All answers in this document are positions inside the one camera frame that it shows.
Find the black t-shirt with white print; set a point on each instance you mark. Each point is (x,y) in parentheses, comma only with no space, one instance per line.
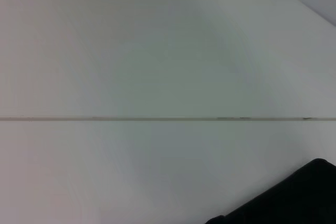
(294,197)

